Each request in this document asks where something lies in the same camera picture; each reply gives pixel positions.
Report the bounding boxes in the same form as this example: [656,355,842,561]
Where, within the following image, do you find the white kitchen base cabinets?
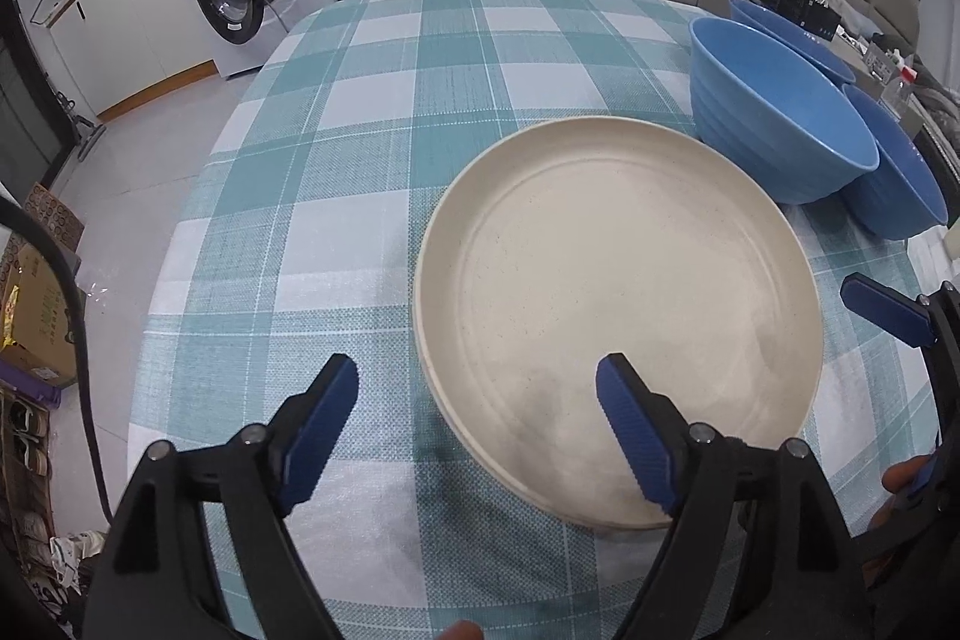
[45,0,222,120]

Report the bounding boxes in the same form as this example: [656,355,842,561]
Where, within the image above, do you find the clear plastic bottle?
[881,66,920,120]

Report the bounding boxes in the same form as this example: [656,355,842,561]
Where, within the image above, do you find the white sneaker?
[49,530,106,596]

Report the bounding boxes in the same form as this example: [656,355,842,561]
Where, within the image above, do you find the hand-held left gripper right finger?
[595,353,875,640]

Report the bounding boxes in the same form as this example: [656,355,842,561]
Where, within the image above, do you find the grey floor mop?
[52,89,106,161]

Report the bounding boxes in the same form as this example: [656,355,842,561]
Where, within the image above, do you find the brown patterned box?
[22,182,85,251]

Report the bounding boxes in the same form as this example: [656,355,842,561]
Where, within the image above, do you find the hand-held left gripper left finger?
[88,353,359,640]

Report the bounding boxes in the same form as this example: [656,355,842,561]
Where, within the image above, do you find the purple box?
[0,359,61,408]

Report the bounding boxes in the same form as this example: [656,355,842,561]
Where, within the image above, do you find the teal checked tablecloth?
[127,0,938,640]

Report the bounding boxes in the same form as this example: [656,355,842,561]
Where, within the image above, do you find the blue bowl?
[729,0,856,86]
[840,83,950,240]
[688,17,880,205]

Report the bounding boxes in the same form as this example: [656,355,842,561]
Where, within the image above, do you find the dark glass door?
[0,0,80,184]

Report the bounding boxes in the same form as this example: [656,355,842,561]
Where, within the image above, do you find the cardboard box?
[0,239,80,386]

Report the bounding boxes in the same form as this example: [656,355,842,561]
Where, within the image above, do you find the black cable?
[0,197,121,528]

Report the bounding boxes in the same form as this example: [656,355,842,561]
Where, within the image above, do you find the person's right hand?
[866,456,938,536]

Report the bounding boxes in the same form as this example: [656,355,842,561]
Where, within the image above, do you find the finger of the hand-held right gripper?
[904,449,942,502]
[840,272,960,348]

